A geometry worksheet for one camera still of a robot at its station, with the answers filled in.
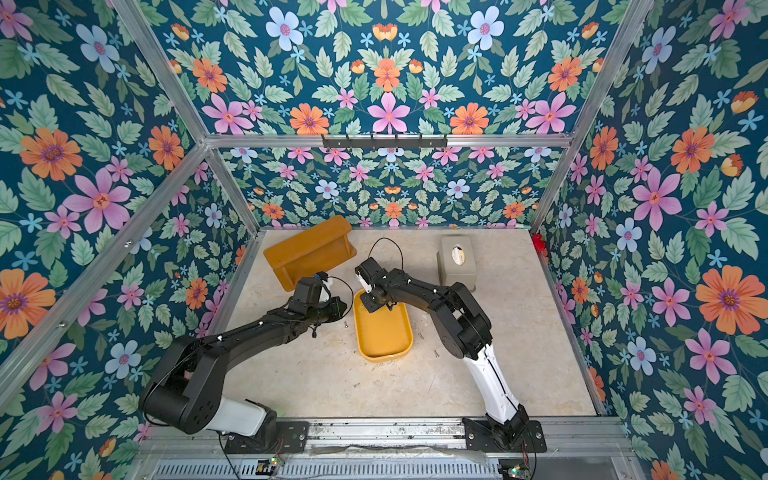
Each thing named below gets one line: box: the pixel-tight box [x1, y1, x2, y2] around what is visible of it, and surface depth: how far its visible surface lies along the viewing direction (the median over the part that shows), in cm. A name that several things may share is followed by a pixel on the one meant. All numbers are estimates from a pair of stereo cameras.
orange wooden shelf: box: [263, 215, 357, 292], surface depth 103 cm
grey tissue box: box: [436, 235, 477, 292], surface depth 102 cm
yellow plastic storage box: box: [353, 289, 414, 362], surface depth 92 cm
